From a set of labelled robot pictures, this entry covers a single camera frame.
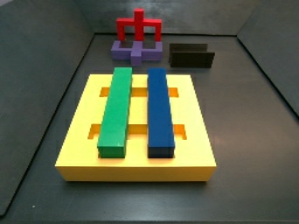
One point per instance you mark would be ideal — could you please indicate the purple cross-shaped block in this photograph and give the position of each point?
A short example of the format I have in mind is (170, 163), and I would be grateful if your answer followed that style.
(136, 53)

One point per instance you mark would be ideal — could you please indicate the black U-shaped fixture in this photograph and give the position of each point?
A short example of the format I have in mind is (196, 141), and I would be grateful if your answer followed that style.
(190, 55)

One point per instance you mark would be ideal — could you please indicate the yellow slotted board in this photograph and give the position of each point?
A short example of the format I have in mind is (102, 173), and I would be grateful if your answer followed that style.
(192, 163)

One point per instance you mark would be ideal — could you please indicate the blue long bar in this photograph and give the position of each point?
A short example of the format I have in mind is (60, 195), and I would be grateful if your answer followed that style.
(159, 117)

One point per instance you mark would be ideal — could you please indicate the green long bar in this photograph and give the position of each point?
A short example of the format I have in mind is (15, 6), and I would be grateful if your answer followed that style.
(112, 135)

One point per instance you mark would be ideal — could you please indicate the red cross-shaped block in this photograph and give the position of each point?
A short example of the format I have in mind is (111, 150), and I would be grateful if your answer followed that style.
(139, 22)

